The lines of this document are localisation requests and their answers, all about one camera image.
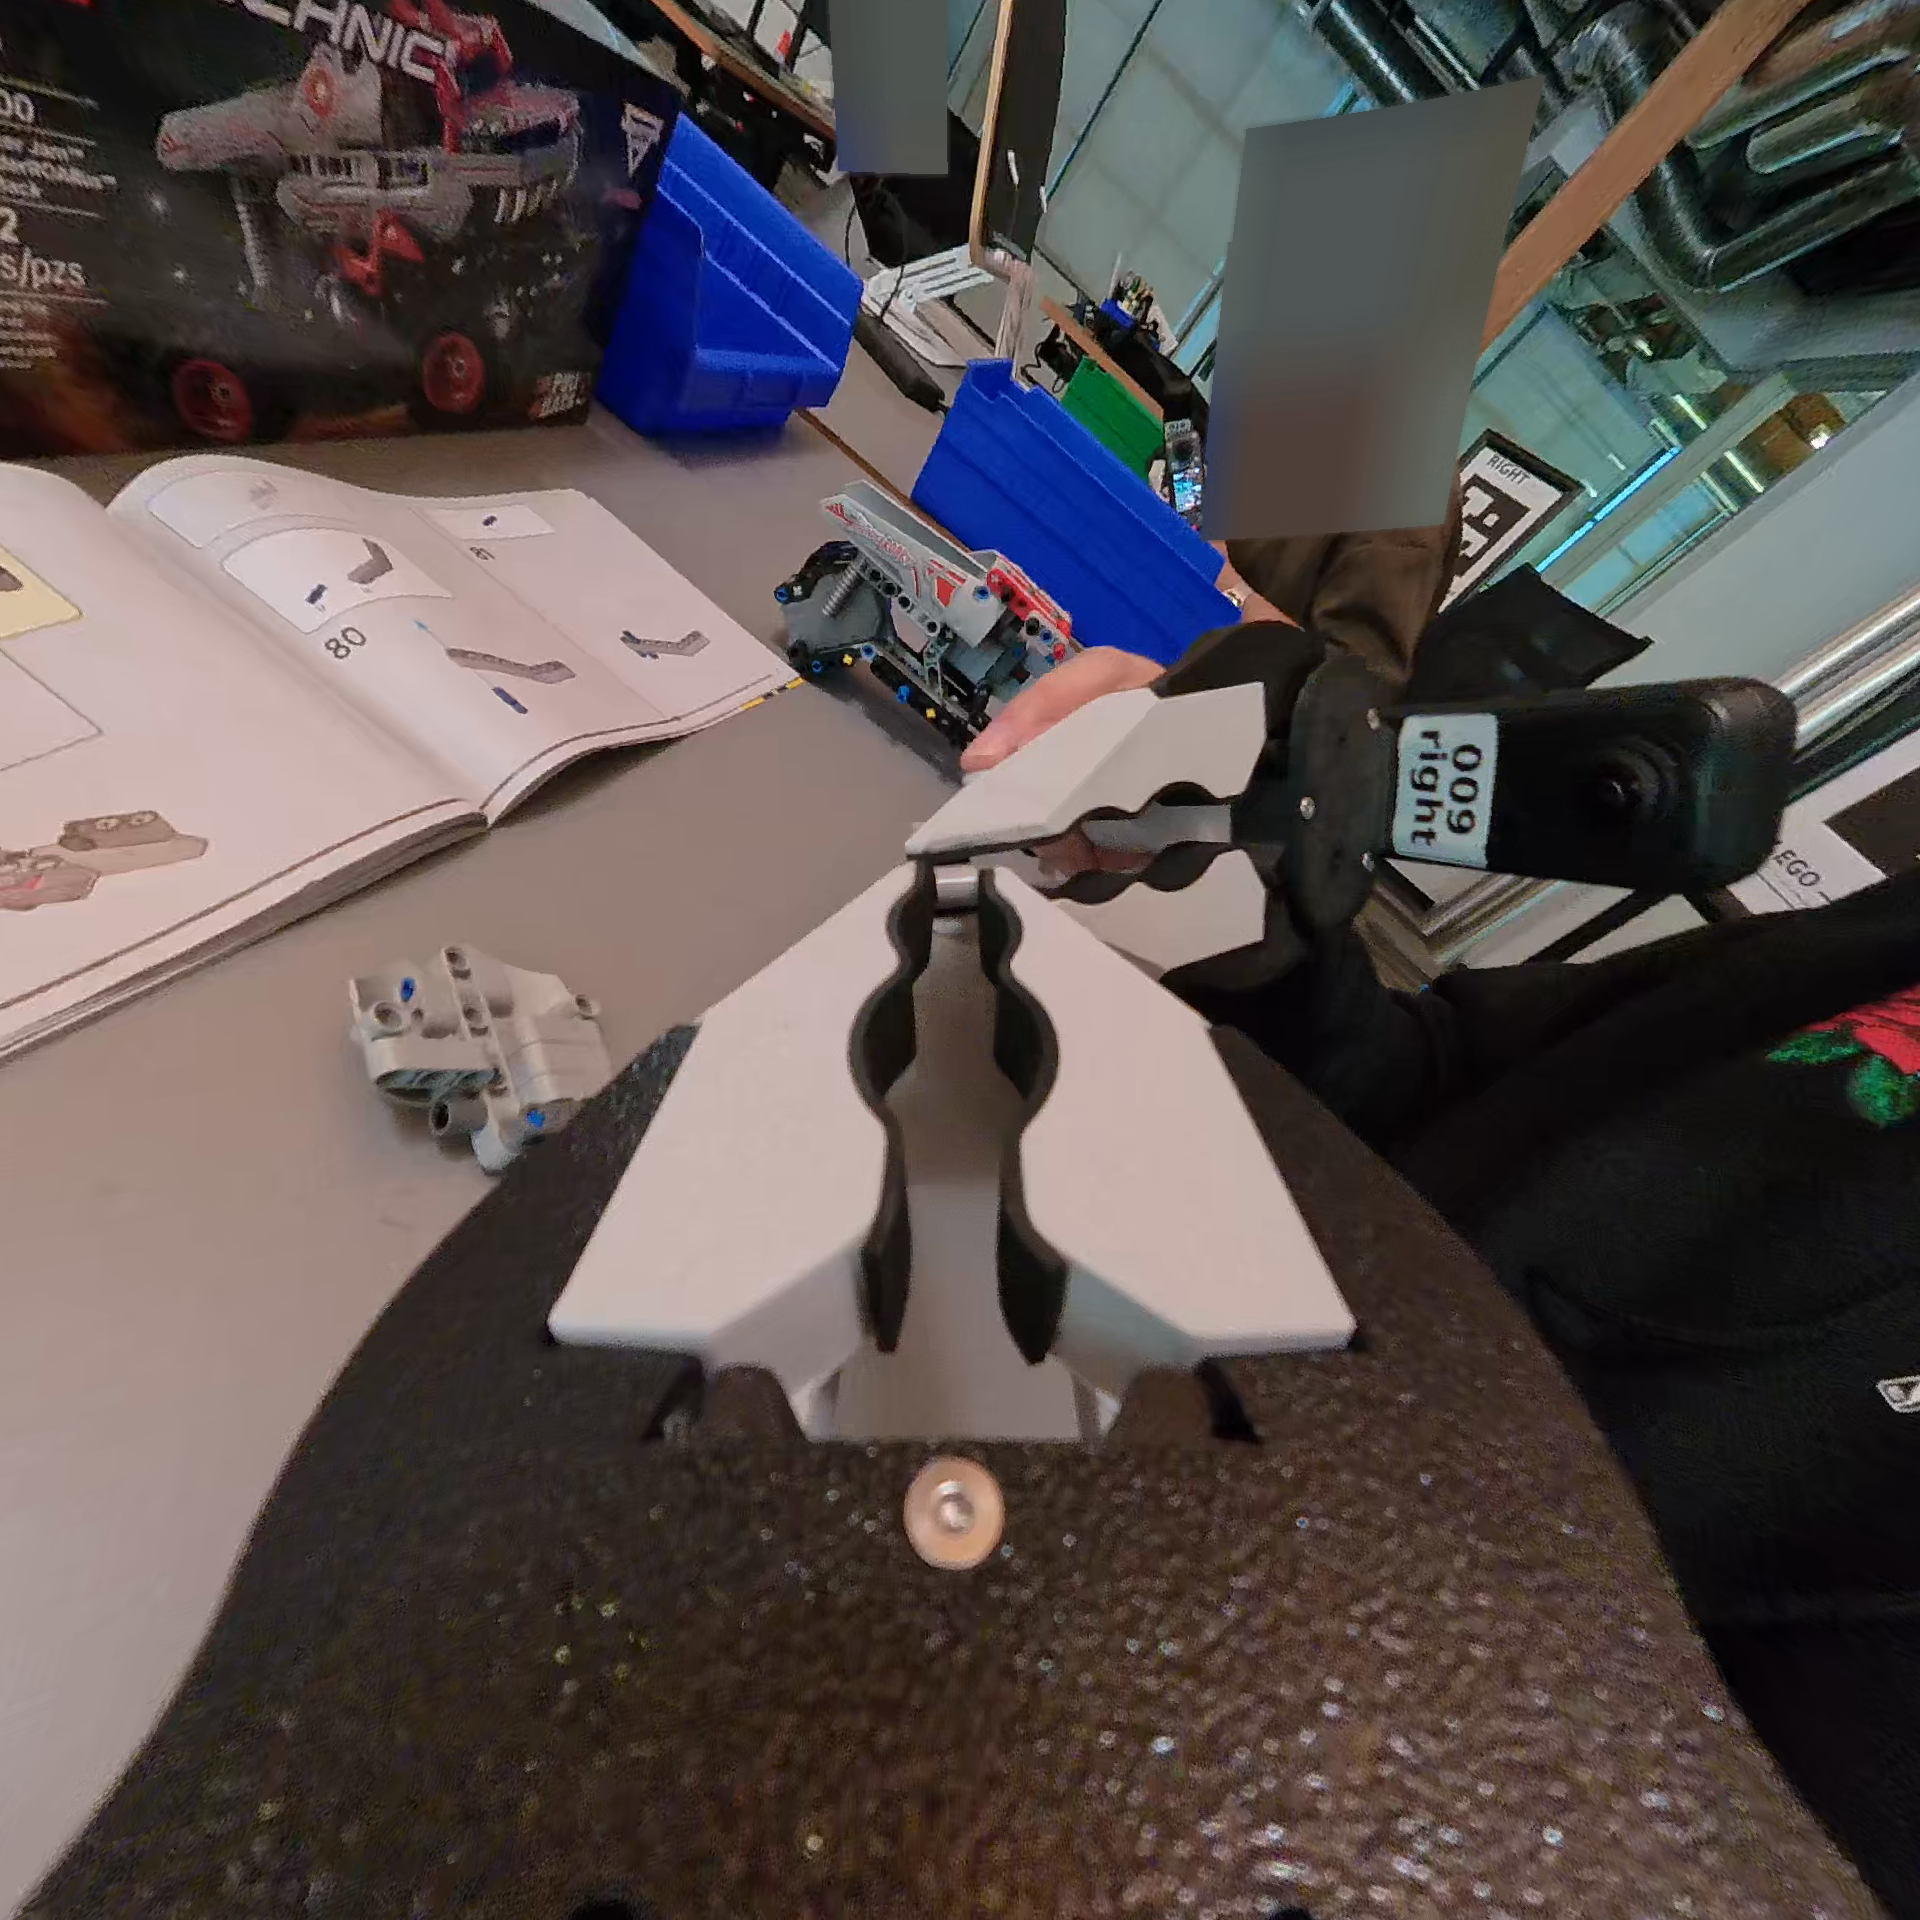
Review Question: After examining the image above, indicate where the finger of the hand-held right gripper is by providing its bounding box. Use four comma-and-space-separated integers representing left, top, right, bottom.
903, 681, 1274, 866
1031, 800, 1248, 905

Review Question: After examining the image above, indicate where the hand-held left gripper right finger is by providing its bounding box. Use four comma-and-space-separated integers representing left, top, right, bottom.
976, 866, 1358, 1441

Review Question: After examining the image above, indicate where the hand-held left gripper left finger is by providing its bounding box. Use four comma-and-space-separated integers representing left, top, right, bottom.
546, 866, 943, 1444

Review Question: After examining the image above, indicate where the grey desk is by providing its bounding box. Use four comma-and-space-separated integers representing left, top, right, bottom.
0, 381, 1278, 1893

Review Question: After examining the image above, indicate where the person's right hand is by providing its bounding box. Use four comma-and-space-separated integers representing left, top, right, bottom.
960, 644, 1174, 777

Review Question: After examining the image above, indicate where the part-built toy truck chassis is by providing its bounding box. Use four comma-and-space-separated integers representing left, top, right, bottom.
776, 481, 1081, 746

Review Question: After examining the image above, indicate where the blue storage bin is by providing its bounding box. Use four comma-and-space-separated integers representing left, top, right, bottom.
911, 356, 1248, 664
598, 112, 867, 440

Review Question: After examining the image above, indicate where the black white marker sign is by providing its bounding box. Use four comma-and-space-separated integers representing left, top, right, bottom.
1443, 426, 1590, 605

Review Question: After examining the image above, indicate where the grey toy brick assembly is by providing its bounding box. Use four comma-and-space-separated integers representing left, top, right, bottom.
351, 943, 614, 1175

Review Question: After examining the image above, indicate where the green storage bin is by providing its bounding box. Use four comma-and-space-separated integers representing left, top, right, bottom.
1063, 356, 1168, 471

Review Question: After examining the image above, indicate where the white laptop stand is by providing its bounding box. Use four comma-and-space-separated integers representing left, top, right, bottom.
862, 246, 1025, 368

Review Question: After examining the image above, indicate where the person's black hoodie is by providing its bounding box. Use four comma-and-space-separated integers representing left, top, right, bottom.
1394, 870, 1920, 1920

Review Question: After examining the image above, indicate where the open instruction booklet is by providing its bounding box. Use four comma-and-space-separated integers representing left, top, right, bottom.
0, 455, 807, 1058

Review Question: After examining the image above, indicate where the black toy set box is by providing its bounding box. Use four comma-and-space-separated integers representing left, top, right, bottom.
0, 0, 685, 458

